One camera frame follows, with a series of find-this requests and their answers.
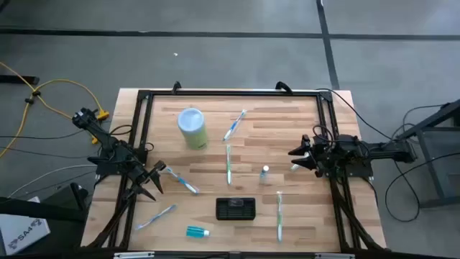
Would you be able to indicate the silver aluminium bracket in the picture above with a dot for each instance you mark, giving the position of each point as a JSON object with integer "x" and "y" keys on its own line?
{"x": 334, "y": 256}
{"x": 133, "y": 255}

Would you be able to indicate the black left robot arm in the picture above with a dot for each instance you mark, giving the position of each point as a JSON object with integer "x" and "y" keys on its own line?
{"x": 102, "y": 135}

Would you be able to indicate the black frame clamp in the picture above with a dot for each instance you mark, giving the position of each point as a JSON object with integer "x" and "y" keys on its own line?
{"x": 284, "y": 86}
{"x": 176, "y": 87}

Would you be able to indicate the black bar on floor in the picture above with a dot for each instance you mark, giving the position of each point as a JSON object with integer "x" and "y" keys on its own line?
{"x": 18, "y": 80}

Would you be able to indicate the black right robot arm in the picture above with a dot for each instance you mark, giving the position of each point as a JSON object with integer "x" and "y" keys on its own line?
{"x": 388, "y": 153}

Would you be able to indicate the black metal desk frame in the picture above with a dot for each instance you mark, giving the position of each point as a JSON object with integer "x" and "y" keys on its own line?
{"x": 430, "y": 162}

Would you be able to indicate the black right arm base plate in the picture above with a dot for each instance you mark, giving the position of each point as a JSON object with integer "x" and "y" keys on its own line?
{"x": 361, "y": 173}

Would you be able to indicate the white printed cardboard box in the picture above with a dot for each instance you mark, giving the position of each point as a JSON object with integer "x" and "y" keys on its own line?
{"x": 21, "y": 234}

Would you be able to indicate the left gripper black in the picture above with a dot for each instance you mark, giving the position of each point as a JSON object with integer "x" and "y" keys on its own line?
{"x": 139, "y": 175}

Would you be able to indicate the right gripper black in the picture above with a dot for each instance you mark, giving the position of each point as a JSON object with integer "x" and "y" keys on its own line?
{"x": 325, "y": 156}

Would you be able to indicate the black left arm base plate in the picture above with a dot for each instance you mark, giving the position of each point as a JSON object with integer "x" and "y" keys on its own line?
{"x": 104, "y": 171}

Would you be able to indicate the black stand beside table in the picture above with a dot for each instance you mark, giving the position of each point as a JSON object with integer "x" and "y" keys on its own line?
{"x": 68, "y": 201}

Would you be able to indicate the blue toothbrush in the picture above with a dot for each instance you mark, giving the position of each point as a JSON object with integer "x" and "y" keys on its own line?
{"x": 156, "y": 217}
{"x": 234, "y": 125}
{"x": 183, "y": 181}

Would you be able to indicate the green disinfectant wipes canister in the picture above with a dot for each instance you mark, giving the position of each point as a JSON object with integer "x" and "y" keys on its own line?
{"x": 194, "y": 133}

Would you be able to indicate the black aluminium table frame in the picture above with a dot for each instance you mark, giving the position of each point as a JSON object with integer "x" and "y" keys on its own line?
{"x": 233, "y": 93}

